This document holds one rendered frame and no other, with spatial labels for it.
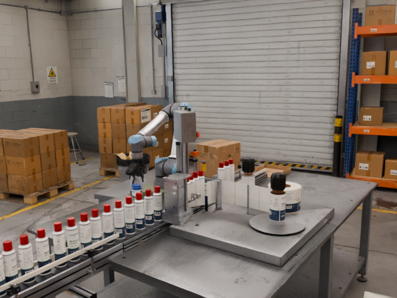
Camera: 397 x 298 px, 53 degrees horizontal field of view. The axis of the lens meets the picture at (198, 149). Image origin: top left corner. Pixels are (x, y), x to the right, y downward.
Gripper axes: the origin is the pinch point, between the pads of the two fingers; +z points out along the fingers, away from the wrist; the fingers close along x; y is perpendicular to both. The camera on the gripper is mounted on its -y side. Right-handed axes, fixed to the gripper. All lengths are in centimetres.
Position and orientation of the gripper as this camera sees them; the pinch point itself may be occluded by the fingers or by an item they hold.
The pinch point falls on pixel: (136, 187)
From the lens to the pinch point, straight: 274.8
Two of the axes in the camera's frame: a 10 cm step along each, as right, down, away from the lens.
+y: 4.5, -1.8, 8.8
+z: 0.2, 9.8, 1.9
